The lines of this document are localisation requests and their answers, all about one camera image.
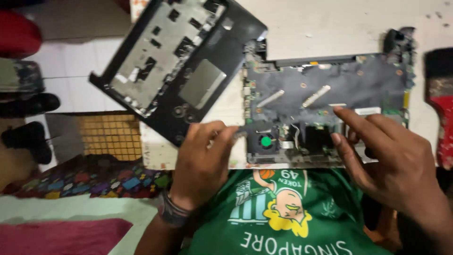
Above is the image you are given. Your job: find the person's right hand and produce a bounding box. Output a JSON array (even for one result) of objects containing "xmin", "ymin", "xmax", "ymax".
[{"xmin": 331, "ymin": 106, "xmax": 453, "ymax": 229}]

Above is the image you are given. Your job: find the person's left hand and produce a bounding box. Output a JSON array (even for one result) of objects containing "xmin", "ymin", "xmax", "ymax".
[{"xmin": 169, "ymin": 120, "xmax": 243, "ymax": 212}]

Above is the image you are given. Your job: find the laptop base with motherboard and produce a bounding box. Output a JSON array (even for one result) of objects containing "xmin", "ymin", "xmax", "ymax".
[{"xmin": 242, "ymin": 27, "xmax": 417, "ymax": 170}]

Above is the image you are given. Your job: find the black laptop palmrest cover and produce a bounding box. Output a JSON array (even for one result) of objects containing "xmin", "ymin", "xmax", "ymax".
[{"xmin": 88, "ymin": 0, "xmax": 268, "ymax": 148}]

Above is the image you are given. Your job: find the dark wristband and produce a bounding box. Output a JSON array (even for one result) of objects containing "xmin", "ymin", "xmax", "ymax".
[{"xmin": 157, "ymin": 189, "xmax": 194, "ymax": 228}]

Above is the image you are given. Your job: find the green printed t-shirt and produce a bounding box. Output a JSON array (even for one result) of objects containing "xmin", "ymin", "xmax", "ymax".
[{"xmin": 179, "ymin": 168, "xmax": 393, "ymax": 255}]

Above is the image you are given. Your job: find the yellow woven stool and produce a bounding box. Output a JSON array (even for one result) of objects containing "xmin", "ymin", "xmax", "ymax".
[{"xmin": 45, "ymin": 113, "xmax": 143, "ymax": 163}]

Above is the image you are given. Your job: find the colourful patterned cloth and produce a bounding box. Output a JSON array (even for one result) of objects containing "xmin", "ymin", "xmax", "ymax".
[{"xmin": 3, "ymin": 153, "xmax": 175, "ymax": 200}]

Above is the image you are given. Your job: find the pale green bedsheet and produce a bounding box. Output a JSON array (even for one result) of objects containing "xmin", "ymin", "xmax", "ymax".
[{"xmin": 0, "ymin": 194, "xmax": 160, "ymax": 255}]

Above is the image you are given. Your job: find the black shoe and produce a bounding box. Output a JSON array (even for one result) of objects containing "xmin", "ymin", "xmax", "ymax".
[
  {"xmin": 0, "ymin": 121, "xmax": 54, "ymax": 165},
  {"xmin": 0, "ymin": 93, "xmax": 61, "ymax": 118}
]

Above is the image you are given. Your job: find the magenta cloth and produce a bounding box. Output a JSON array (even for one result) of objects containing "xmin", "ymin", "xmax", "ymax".
[{"xmin": 0, "ymin": 217, "xmax": 134, "ymax": 255}]

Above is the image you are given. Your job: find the grey worn bag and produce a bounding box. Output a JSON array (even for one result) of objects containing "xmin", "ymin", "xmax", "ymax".
[{"xmin": 0, "ymin": 58, "xmax": 45, "ymax": 102}]

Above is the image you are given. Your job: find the red cushion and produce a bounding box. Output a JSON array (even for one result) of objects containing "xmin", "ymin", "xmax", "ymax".
[{"xmin": 0, "ymin": 8, "xmax": 43, "ymax": 59}]

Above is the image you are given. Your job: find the red-handled paintbrush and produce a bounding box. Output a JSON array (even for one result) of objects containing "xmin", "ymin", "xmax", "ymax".
[{"xmin": 423, "ymin": 47, "xmax": 453, "ymax": 171}]

